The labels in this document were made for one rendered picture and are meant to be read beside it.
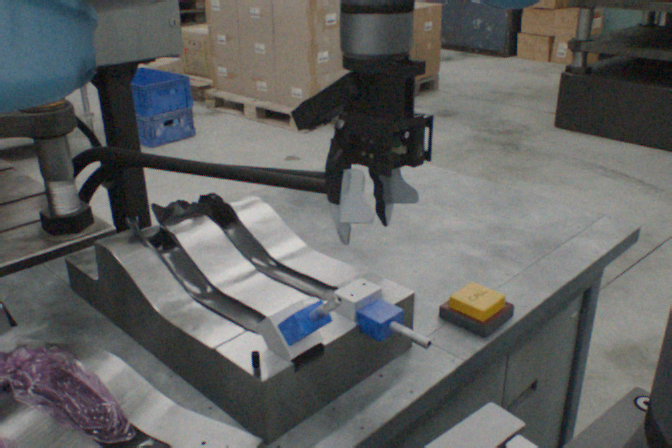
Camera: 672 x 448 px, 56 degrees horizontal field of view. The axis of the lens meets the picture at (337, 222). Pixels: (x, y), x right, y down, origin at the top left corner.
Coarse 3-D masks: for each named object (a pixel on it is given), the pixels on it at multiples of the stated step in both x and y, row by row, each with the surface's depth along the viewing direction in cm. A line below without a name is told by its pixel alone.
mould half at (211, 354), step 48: (240, 192) 106; (192, 240) 92; (288, 240) 98; (96, 288) 95; (144, 288) 84; (240, 288) 87; (288, 288) 86; (384, 288) 85; (144, 336) 87; (192, 336) 76; (240, 336) 75; (336, 336) 75; (192, 384) 81; (240, 384) 71; (288, 384) 71; (336, 384) 78
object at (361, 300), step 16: (352, 288) 80; (368, 288) 80; (352, 304) 77; (368, 304) 79; (384, 304) 79; (352, 320) 78; (368, 320) 77; (384, 320) 76; (400, 320) 78; (384, 336) 76; (416, 336) 74
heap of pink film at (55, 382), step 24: (0, 360) 69; (24, 360) 67; (48, 360) 66; (72, 360) 68; (0, 384) 67; (24, 384) 65; (48, 384) 64; (72, 384) 65; (96, 384) 66; (48, 408) 64; (72, 408) 63; (96, 408) 64; (120, 408) 66; (96, 432) 64; (120, 432) 65
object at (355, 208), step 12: (348, 180) 70; (360, 180) 69; (348, 192) 70; (360, 192) 69; (348, 204) 70; (360, 204) 69; (372, 204) 68; (336, 216) 71; (348, 216) 70; (360, 216) 69; (372, 216) 68; (336, 228) 72; (348, 228) 72; (348, 240) 73
